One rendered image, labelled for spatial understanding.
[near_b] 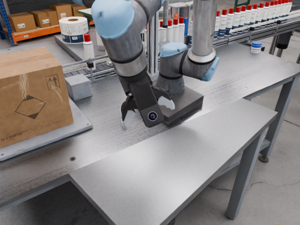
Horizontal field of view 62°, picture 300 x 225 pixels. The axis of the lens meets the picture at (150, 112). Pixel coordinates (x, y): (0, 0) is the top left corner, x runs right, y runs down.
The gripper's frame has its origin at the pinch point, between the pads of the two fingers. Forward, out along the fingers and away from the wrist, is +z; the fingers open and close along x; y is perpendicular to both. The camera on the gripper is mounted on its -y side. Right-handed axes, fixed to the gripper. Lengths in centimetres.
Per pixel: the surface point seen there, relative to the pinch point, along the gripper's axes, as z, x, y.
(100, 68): 40, 10, 77
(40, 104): 8.9, 34.3, 33.6
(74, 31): 42, 18, 127
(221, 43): 75, -80, 92
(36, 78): -0.6, 30.2, 36.7
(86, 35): 19, 9, 81
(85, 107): 32, 24, 45
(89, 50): 26, 12, 78
